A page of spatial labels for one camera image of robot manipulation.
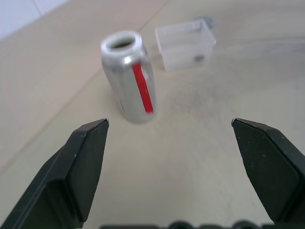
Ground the clear plastic box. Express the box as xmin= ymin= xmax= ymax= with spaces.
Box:
xmin=154 ymin=19 xmax=217 ymax=73

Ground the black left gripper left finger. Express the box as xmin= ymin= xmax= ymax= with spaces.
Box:
xmin=0 ymin=118 xmax=110 ymax=229

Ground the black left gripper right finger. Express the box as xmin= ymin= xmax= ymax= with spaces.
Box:
xmin=231 ymin=118 xmax=305 ymax=226

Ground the silver jar with red stripe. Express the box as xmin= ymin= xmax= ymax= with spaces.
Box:
xmin=100 ymin=30 xmax=160 ymax=124

